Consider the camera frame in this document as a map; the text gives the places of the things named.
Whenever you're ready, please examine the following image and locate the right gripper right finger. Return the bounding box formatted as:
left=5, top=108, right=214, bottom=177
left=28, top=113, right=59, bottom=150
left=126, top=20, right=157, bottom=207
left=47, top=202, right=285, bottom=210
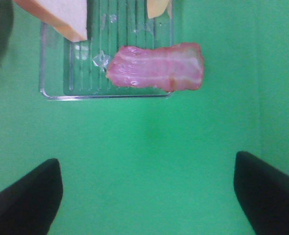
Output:
left=233, top=151, right=289, bottom=235

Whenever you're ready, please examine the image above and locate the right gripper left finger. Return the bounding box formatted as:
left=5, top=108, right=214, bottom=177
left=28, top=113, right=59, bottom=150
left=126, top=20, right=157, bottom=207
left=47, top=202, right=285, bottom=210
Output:
left=0, top=159, right=62, bottom=235

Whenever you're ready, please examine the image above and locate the pink curved bacon slice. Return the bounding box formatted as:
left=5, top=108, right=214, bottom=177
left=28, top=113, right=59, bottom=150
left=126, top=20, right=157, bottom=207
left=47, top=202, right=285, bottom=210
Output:
left=106, top=43, right=204, bottom=92

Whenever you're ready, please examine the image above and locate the clear right plastic tray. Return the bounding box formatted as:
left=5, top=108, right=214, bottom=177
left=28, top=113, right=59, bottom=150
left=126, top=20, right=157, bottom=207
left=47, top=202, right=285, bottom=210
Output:
left=39, top=0, right=174, bottom=101

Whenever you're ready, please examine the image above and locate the right toast bread slice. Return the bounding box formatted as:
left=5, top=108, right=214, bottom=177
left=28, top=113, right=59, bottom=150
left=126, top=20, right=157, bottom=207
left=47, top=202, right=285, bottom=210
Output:
left=15, top=0, right=88, bottom=42

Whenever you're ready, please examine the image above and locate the yellow cheese slice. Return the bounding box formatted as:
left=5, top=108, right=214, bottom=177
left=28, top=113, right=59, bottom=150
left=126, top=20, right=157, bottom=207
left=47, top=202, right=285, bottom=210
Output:
left=147, top=0, right=172, bottom=19

